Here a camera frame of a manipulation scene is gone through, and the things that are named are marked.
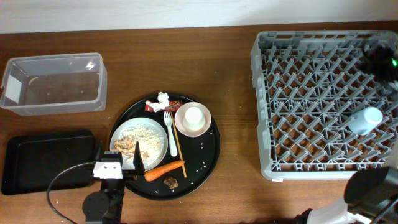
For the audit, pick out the red snack wrapper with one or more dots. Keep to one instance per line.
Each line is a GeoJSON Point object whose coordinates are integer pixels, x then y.
{"type": "Point", "coordinates": [172, 107]}

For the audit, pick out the grey plate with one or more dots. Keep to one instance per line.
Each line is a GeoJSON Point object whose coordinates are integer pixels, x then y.
{"type": "Point", "coordinates": [148, 123]}

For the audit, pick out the grey dishwasher rack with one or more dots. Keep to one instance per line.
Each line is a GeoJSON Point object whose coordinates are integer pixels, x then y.
{"type": "Point", "coordinates": [308, 84]}

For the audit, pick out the clear plastic bin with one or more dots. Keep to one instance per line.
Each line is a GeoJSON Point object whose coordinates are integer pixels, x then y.
{"type": "Point", "coordinates": [54, 84]}

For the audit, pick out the white cup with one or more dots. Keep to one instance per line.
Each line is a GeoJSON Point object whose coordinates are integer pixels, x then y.
{"type": "Point", "coordinates": [194, 118]}

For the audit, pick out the white tissue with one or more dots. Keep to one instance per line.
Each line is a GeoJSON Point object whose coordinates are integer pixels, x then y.
{"type": "Point", "coordinates": [161, 104]}

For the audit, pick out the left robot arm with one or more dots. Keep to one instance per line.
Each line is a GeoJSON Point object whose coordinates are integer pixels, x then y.
{"type": "Point", "coordinates": [105, 205]}

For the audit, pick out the white plastic fork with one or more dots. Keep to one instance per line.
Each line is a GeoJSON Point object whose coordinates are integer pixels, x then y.
{"type": "Point", "coordinates": [172, 143]}

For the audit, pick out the round black serving tray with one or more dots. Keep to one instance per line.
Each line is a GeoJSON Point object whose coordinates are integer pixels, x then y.
{"type": "Point", "coordinates": [200, 155]}

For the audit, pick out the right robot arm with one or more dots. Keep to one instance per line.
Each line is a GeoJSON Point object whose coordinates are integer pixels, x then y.
{"type": "Point", "coordinates": [370, 195]}

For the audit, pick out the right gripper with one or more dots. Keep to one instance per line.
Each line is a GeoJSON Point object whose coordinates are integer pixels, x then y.
{"type": "Point", "coordinates": [377, 60]}

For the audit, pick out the orange carrot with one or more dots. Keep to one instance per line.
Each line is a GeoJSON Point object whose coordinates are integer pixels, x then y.
{"type": "Point", "coordinates": [159, 171]}

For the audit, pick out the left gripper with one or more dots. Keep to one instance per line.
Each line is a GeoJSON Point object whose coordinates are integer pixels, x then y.
{"type": "Point", "coordinates": [138, 170]}

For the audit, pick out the pile of rice and shells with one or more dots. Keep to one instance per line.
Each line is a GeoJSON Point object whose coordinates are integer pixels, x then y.
{"type": "Point", "coordinates": [151, 144]}

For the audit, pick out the brown food scrap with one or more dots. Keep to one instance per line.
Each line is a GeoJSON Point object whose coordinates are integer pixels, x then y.
{"type": "Point", "coordinates": [171, 182]}

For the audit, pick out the light blue cup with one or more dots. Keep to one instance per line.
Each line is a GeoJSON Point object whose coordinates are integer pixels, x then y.
{"type": "Point", "coordinates": [365, 120]}

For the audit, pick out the wooden chopstick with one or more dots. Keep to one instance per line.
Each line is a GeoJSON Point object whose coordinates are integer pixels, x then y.
{"type": "Point", "coordinates": [178, 145]}

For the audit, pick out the black rectangular tray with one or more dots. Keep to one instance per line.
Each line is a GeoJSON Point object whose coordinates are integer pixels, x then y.
{"type": "Point", "coordinates": [32, 162]}

